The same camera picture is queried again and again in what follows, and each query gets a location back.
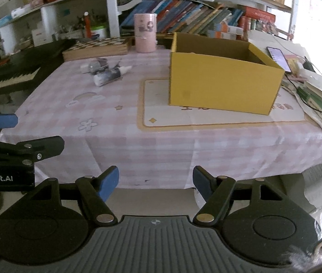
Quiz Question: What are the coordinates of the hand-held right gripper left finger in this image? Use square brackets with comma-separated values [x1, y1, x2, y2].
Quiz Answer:
[33, 165, 120, 224]

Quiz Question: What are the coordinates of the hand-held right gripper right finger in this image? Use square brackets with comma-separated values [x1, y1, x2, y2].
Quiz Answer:
[192, 165, 288, 225]

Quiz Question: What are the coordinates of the dark spray bottle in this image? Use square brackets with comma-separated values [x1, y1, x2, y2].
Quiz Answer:
[93, 65, 133, 86]

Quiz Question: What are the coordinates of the yellow cardboard box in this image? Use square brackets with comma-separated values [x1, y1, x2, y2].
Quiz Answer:
[168, 32, 286, 116]

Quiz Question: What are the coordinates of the grey toy car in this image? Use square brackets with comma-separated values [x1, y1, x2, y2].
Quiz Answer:
[80, 58, 109, 74]

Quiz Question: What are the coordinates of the desktop with pink checkered tablecloth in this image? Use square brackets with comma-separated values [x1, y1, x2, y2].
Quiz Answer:
[0, 38, 322, 190]

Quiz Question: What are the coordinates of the black piano keyboard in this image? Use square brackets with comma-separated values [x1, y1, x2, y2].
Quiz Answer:
[0, 38, 76, 100]

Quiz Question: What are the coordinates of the cream desk mat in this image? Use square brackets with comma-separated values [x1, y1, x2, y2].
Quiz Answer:
[136, 77, 314, 133]

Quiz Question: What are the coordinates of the checkered wooden chess box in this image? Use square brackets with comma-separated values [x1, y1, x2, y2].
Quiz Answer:
[62, 37, 131, 62]

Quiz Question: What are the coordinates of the white jar with green lid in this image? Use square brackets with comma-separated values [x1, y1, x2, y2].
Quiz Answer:
[90, 25, 110, 39]

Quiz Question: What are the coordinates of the red marker with white cap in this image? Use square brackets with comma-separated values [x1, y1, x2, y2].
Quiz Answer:
[84, 12, 91, 39]

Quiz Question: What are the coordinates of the grey furry object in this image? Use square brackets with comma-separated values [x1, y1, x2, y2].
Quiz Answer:
[289, 233, 322, 273]

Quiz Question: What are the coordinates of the thick green book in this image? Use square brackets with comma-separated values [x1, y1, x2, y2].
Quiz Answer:
[296, 87, 322, 135]

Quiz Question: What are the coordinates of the pink cylindrical tin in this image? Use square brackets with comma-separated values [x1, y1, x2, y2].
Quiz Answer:
[133, 13, 157, 53]

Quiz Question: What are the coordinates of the black smartphone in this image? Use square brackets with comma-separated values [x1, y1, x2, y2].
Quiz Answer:
[267, 46, 292, 72]

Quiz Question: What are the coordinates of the orange and white small box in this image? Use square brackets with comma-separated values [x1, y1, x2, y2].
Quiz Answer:
[208, 31, 240, 40]
[207, 22, 244, 35]

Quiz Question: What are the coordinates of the white and wooden bookshelf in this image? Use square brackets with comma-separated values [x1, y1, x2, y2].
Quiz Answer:
[0, 0, 295, 52]

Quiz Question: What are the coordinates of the long row of books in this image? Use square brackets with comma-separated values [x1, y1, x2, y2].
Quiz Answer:
[120, 0, 245, 35]

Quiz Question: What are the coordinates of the red flat box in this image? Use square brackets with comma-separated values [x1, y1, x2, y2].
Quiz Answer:
[242, 6, 275, 23]

